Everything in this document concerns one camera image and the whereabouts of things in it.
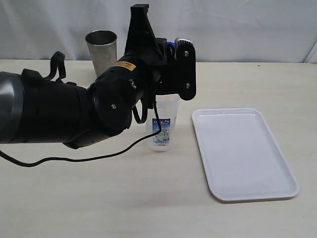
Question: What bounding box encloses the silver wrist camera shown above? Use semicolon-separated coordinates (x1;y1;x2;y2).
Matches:
174;37;193;49

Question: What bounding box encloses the stainless steel cup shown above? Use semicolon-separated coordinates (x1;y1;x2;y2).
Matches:
85;30;117;77

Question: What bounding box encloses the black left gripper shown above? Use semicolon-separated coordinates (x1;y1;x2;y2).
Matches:
124;4;196;101

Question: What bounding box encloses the white curtain backdrop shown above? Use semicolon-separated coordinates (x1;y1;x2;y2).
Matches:
0;0;317;63

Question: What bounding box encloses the clear plastic tall container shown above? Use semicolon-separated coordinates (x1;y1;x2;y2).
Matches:
148;94;180;152

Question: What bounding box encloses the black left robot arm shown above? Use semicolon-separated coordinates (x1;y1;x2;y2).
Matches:
0;4;196;149

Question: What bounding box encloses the blue plastic lid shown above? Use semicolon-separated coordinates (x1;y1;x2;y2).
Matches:
165;42;175;61

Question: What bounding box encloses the white plastic tray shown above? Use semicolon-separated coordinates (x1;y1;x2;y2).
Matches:
192;107;300;203

